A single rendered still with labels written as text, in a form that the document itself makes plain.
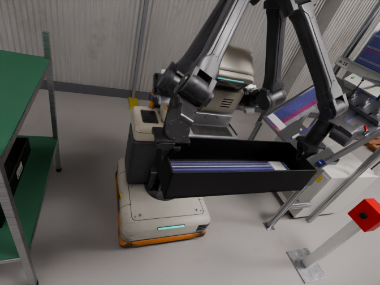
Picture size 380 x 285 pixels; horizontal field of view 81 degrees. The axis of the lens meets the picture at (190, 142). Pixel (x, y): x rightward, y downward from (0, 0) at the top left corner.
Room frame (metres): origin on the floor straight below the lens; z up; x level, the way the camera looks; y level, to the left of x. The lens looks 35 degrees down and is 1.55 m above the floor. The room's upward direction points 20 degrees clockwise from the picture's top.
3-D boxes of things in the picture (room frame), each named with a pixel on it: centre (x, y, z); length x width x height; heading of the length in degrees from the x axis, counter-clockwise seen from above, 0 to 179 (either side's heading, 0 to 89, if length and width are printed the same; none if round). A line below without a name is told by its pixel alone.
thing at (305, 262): (1.12, -1.23, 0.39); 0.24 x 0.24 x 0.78; 28
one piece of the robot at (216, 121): (0.90, -0.06, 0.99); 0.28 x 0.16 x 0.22; 119
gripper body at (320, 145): (0.79, -0.44, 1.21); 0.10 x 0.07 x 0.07; 119
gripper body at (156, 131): (0.52, 0.06, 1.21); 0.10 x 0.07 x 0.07; 119
